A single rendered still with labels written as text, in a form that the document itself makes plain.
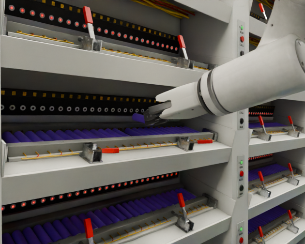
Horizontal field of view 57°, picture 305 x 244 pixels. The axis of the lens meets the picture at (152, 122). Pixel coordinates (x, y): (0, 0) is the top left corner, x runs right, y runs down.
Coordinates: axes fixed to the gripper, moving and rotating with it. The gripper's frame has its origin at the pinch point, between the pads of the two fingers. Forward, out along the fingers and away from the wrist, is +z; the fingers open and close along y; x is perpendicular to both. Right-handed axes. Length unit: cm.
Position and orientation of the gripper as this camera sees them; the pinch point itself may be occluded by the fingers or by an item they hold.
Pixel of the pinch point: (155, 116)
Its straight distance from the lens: 62.0
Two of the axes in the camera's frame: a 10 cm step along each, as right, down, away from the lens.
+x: 1.7, 9.7, -1.7
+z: -6.6, 2.4, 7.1
